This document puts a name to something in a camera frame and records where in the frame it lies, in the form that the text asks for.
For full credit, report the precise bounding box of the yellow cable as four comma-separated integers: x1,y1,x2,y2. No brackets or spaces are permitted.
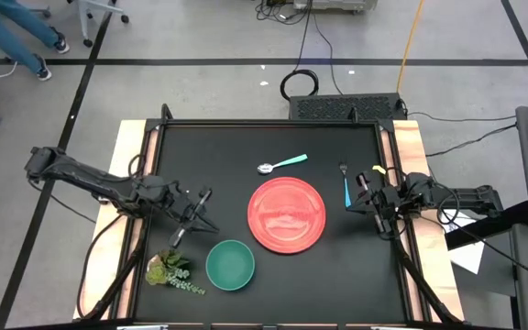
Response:
395,0,426,94

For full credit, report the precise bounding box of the black perforated computer case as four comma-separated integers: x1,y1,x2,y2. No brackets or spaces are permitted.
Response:
288,93,407,123

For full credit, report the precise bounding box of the white paper sheet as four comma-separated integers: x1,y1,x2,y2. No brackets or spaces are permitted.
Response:
441,208,486,275

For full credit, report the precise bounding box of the artificial succulent plant sprig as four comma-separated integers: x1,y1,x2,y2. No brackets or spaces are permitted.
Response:
145,248,207,296

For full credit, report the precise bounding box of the spoon with teal handle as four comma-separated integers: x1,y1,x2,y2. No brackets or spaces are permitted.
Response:
257,153,309,176

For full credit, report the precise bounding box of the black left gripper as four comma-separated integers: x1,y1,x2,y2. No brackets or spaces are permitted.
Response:
167,185,221,248

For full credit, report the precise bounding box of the fork with blue handle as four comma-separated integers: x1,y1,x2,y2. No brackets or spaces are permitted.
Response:
338,160,353,209

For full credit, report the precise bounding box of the wooden table side board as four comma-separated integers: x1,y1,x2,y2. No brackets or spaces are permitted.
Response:
382,119,466,322
73,119,160,321

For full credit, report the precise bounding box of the coiled black cable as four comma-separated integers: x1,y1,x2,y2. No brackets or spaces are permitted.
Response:
279,68,320,102

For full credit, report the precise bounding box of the black cable bundle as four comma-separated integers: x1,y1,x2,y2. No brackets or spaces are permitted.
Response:
254,0,314,27

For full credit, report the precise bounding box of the green ceramic bowl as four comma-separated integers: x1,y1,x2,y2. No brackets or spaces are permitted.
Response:
204,239,256,292

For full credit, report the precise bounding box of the black metal beam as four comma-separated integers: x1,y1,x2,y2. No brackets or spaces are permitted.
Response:
445,200,528,251

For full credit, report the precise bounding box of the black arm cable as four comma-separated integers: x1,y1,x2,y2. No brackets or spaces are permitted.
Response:
76,213,127,320
435,182,528,288

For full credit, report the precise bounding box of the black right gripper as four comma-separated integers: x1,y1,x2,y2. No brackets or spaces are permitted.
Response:
346,170,402,240

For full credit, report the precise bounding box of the white office chair base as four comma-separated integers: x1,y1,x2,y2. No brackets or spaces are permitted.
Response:
65,0,130,49

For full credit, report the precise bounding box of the black floor cable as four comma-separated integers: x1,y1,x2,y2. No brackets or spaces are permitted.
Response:
312,13,344,96
294,0,314,73
423,122,518,158
405,111,518,123

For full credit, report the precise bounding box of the beige flat plate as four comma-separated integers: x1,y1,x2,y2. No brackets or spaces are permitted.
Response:
247,176,327,256

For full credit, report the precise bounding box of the grey equipment box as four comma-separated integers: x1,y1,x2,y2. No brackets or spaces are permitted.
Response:
292,0,379,14

